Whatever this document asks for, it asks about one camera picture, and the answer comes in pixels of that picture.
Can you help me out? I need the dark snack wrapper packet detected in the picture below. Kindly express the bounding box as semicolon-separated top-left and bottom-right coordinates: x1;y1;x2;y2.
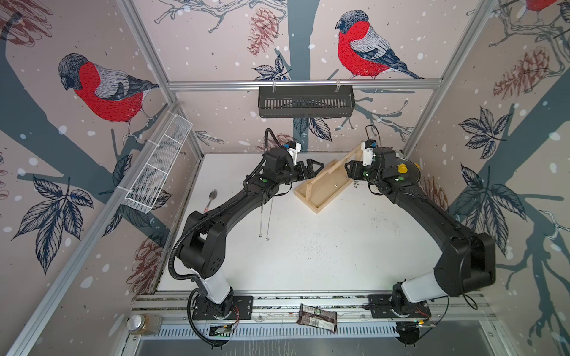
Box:
296;304;338;334

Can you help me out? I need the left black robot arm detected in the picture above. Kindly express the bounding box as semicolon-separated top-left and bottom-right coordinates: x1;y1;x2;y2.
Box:
167;128;324;317

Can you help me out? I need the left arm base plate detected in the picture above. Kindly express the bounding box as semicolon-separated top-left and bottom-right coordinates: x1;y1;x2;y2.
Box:
189;295;253;320

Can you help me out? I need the black round fixture under rail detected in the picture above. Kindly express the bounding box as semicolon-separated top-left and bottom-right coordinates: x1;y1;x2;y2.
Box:
396;322;421;347

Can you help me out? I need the small electronics board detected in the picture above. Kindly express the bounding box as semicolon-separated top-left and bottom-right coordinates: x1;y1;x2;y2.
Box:
208;324;234;339

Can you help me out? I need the yellow pot with black lid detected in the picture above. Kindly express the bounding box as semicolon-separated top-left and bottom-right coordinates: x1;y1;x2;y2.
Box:
396;159;422;183

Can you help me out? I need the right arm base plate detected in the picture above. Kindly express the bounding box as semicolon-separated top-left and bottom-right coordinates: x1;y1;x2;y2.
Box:
365;294;432;319

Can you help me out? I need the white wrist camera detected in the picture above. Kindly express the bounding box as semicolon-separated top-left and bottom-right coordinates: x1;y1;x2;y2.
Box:
284;141;301;166
361;139;378;166

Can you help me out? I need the black hanging wire basket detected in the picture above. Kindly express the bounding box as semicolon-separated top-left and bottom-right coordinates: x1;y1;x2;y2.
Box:
258;85;356;119

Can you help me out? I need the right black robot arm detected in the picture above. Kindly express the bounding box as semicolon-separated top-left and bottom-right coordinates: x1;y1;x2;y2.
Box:
344;139;496;305

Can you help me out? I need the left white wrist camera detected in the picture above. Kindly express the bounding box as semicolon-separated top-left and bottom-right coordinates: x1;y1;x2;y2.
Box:
284;141;301;166

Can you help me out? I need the white mesh wall shelf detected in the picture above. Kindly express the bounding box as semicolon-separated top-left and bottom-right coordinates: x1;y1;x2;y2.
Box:
123;114;192;214

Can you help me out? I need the glass jar with metal lid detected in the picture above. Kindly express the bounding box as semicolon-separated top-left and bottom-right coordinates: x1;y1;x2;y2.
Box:
126;314;163;335

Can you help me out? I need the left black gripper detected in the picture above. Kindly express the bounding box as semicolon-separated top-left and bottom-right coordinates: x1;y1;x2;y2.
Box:
275;159;324;186

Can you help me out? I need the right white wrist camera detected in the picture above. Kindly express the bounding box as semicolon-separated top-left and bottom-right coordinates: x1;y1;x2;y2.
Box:
361;139;378;166

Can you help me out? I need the metal spoon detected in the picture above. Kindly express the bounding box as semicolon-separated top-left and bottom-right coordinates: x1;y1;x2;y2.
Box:
203;189;218;213

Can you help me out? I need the wooden jewelry display stand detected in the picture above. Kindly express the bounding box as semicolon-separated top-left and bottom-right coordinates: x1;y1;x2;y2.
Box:
294;145;362;214

